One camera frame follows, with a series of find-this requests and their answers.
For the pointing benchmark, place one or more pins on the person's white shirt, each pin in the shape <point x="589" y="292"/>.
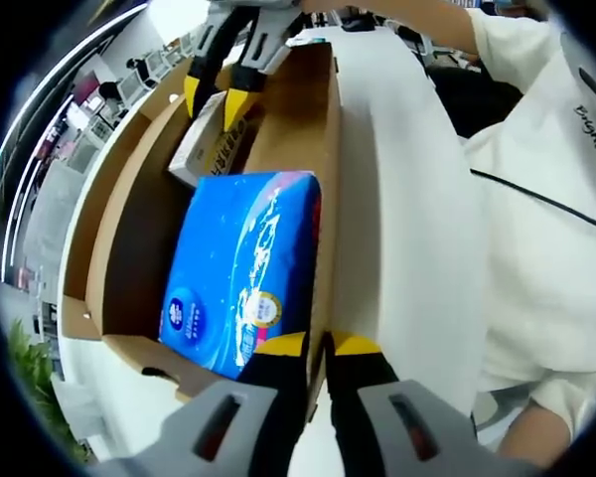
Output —
<point x="536" y="278"/>

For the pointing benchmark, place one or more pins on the small white yellow carton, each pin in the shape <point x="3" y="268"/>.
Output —
<point x="203" y="149"/>

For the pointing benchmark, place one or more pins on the green plant in white pot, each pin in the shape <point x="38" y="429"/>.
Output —
<point x="30" y="377"/>

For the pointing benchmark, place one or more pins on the row of white office chairs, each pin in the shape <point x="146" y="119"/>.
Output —
<point x="166" y="59"/>

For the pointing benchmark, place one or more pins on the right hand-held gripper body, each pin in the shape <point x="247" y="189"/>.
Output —
<point x="253" y="3"/>

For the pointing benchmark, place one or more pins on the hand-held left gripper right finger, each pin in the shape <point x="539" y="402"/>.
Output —
<point x="362" y="392"/>

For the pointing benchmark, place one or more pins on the blue soft tissue pack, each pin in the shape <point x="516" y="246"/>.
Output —
<point x="218" y="258"/>

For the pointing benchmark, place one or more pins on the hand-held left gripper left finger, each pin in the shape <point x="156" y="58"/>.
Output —
<point x="273" y="397"/>

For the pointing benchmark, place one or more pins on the brown cardboard shoe box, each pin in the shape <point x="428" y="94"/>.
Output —
<point x="139" y="238"/>

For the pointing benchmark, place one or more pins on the white desk partition panel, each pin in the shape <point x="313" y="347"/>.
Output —
<point x="49" y="218"/>

